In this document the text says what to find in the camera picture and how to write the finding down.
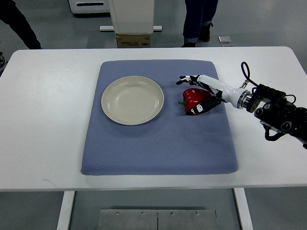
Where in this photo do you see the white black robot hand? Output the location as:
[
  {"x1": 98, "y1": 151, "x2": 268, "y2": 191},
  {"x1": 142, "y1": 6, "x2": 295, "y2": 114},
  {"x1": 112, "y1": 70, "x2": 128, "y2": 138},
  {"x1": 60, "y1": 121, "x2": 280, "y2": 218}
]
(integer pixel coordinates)
[{"x1": 176, "y1": 75, "x2": 248, "y2": 115}]

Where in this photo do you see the red bell pepper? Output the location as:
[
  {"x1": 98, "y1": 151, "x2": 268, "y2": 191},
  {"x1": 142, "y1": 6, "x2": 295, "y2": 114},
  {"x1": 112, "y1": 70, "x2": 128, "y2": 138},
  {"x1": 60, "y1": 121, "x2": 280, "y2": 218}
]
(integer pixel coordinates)
[{"x1": 178, "y1": 88, "x2": 212, "y2": 115}]

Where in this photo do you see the small grey floor plate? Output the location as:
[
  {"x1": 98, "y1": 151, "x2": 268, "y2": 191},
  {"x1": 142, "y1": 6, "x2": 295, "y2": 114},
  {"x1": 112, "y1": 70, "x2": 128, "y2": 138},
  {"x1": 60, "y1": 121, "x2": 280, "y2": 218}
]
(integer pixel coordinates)
[{"x1": 218, "y1": 36, "x2": 233, "y2": 47}]

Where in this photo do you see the cream round plate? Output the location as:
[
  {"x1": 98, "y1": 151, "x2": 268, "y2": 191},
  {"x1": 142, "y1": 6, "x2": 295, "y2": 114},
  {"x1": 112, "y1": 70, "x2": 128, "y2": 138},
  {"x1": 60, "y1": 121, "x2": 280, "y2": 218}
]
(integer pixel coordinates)
[{"x1": 101, "y1": 76, "x2": 164, "y2": 126}]

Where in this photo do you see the blue textured mat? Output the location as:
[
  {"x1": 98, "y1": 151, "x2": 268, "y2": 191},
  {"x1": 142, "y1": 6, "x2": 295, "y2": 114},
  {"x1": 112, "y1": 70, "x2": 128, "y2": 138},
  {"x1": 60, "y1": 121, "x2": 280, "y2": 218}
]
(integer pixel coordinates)
[{"x1": 81, "y1": 59, "x2": 238, "y2": 175}]

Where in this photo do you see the person in blue jeans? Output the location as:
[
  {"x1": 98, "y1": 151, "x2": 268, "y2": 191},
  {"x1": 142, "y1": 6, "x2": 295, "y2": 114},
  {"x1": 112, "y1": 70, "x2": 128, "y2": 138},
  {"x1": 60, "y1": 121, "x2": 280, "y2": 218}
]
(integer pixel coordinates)
[{"x1": 182, "y1": 0, "x2": 218, "y2": 47}]

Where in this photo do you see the right white table leg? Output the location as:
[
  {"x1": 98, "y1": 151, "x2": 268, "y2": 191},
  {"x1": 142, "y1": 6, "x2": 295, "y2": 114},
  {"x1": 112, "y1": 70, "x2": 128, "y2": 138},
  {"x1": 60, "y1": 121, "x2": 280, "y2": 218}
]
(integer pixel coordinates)
[{"x1": 234, "y1": 188, "x2": 254, "y2": 230}]

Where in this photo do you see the white table leg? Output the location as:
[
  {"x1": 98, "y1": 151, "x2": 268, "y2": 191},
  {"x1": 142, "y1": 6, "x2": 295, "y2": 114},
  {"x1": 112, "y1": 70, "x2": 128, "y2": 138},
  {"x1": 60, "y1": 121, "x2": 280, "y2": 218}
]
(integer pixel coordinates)
[
  {"x1": 234, "y1": 188, "x2": 254, "y2": 230},
  {"x1": 56, "y1": 191, "x2": 75, "y2": 230}
]

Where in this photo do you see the cardboard box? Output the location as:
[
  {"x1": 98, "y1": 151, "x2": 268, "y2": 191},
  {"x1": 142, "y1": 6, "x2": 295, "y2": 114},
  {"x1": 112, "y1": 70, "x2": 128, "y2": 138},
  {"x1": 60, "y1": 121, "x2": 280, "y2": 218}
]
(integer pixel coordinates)
[{"x1": 116, "y1": 34, "x2": 151, "y2": 48}]

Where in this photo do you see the white cabinet with slot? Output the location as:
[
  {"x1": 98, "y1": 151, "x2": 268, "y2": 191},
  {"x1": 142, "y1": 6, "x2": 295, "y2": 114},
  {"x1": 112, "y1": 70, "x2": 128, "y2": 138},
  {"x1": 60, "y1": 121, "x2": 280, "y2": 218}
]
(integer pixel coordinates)
[{"x1": 68, "y1": 0, "x2": 110, "y2": 14}]

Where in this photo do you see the left white table leg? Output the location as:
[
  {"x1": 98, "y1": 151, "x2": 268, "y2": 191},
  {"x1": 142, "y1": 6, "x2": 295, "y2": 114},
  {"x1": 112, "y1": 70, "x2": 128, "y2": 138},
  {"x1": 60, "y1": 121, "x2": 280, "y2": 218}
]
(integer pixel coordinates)
[{"x1": 56, "y1": 191, "x2": 75, "y2": 230}]

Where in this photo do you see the person in black trousers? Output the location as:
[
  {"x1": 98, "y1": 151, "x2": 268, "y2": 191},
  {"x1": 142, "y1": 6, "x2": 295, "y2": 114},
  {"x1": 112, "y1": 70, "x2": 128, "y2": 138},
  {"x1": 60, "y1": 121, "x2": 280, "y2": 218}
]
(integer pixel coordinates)
[{"x1": 0, "y1": 0, "x2": 43, "y2": 77}]

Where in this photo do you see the white pedestal column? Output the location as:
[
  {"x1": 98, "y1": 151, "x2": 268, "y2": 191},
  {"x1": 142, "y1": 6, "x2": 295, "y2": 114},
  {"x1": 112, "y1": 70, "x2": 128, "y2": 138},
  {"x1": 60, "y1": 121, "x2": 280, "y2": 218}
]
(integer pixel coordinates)
[{"x1": 99, "y1": 0, "x2": 163, "y2": 34}]

